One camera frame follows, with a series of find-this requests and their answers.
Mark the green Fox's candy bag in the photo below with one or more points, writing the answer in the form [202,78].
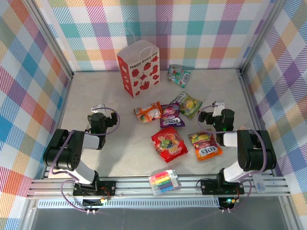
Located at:
[189,105]

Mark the purple Fox's candy bag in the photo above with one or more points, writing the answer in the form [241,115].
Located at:
[171,117]

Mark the red Lot 100 gummy bag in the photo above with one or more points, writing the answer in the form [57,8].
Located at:
[169,143]

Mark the teal strawberry snack bag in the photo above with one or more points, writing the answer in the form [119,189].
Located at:
[178,75]

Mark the red white strawberry paper bag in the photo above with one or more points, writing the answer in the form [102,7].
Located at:
[141,72]

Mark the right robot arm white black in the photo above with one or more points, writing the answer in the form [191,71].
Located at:
[254,148]

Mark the orange Fox's candy bag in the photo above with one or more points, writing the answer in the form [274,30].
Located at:
[206,148]

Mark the orange fruit snack bag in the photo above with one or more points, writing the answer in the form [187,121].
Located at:
[146,112]

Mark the plaid backdrop cloth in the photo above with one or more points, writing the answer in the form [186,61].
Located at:
[168,24]
[287,95]
[19,95]

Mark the clear plastic box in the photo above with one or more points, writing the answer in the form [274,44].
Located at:
[259,183]

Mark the small black controller board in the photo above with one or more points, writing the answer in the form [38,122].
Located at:
[229,202]
[96,202]

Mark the pack of coloured highlighters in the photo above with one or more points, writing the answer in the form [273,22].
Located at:
[164,182]

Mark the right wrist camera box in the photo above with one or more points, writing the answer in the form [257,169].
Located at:
[218,109]

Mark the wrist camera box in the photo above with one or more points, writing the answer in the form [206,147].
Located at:
[98,107]
[218,109]

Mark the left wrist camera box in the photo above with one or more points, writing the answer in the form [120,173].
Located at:
[98,107]

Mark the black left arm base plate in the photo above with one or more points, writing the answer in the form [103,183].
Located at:
[108,188]

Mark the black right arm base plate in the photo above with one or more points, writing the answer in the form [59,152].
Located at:
[208,187]

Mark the aluminium mounting rail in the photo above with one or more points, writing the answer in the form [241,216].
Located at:
[134,188]

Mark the aluminium frame post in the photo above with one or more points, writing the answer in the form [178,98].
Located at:
[261,36]
[48,38]

